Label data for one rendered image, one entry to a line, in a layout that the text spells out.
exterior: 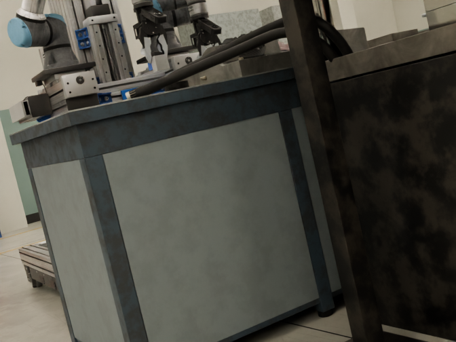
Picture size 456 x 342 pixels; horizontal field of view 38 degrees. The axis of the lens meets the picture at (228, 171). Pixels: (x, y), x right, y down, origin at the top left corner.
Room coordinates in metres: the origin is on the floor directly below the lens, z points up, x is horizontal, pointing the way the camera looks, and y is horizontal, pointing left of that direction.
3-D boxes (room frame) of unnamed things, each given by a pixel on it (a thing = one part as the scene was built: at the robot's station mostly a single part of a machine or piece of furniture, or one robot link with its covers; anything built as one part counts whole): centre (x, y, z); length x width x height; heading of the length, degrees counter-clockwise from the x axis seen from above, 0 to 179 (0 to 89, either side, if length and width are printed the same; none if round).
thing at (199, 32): (2.66, -0.02, 1.04); 0.09 x 0.08 x 0.12; 30
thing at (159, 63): (2.42, 0.17, 0.93); 0.13 x 0.05 x 0.05; 30
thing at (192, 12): (2.65, -0.03, 1.12); 0.08 x 0.08 x 0.05
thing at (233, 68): (2.40, -0.10, 0.87); 0.50 x 0.26 x 0.14; 30
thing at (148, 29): (2.41, 0.17, 1.09); 0.09 x 0.08 x 0.12; 30
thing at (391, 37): (2.82, -0.79, 0.84); 0.20 x 0.15 x 0.07; 30
